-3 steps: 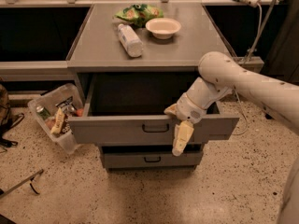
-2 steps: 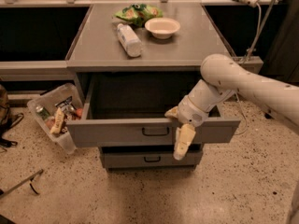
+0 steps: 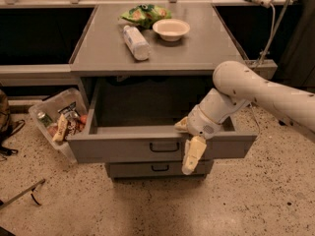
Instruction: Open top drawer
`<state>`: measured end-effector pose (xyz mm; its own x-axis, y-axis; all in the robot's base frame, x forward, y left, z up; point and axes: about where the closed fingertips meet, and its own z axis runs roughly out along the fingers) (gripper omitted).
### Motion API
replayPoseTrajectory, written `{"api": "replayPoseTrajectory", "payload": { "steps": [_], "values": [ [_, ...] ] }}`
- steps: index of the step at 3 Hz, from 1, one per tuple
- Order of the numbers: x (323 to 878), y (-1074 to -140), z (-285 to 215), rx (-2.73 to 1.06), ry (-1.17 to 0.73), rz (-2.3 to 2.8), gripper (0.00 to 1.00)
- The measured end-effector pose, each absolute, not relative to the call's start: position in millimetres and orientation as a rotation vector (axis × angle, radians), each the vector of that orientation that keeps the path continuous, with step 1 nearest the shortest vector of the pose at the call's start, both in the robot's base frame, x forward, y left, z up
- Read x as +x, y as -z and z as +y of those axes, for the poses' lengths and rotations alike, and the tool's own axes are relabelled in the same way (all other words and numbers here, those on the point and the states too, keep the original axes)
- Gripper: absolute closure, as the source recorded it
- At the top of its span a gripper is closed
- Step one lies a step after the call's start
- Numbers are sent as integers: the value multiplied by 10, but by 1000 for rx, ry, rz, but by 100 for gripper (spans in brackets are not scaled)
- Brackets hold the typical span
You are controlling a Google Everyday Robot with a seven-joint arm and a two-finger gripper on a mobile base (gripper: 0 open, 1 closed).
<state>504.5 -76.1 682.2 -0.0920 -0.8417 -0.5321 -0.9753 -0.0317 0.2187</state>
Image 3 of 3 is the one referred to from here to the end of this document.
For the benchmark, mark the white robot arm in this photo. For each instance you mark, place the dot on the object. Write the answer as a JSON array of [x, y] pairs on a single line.
[[236, 86]]

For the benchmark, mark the grey top drawer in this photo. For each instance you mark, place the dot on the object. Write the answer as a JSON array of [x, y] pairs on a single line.
[[133, 121]]

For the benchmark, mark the grey bottom drawer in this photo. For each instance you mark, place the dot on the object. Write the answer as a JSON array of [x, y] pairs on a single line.
[[144, 169]]

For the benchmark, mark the dark backpack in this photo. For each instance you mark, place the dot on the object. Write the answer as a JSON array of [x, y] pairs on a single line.
[[8, 127]]

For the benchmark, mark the dark snack bag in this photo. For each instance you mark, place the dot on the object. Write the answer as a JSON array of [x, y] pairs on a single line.
[[72, 116]]

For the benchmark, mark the clear plastic water bottle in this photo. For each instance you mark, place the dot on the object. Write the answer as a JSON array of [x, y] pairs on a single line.
[[137, 44]]

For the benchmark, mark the green chip bag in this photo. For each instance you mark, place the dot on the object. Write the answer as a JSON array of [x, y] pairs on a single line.
[[145, 15]]

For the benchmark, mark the yellow snack packet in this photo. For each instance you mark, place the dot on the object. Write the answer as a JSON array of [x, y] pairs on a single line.
[[61, 130]]

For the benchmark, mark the grey drawer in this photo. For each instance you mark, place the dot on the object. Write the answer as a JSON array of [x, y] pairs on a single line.
[[144, 169], [133, 121]]

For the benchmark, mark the clear plastic storage bin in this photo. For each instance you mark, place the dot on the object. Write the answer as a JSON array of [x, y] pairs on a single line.
[[51, 106]]

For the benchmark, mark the green soda can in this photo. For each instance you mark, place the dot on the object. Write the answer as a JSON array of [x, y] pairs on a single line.
[[44, 118]]

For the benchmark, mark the metal grabber stick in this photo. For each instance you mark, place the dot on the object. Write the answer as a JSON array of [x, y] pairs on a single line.
[[27, 190]]

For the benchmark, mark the white paper bowl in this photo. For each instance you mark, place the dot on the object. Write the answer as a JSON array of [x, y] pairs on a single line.
[[171, 29]]

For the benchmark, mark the red fruit in bin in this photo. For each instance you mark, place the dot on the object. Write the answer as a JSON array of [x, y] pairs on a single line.
[[83, 119]]

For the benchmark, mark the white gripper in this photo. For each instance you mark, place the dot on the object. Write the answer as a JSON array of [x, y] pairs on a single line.
[[203, 122]]

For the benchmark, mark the grey drawer cabinet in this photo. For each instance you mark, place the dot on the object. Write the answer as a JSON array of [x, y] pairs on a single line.
[[103, 52]]

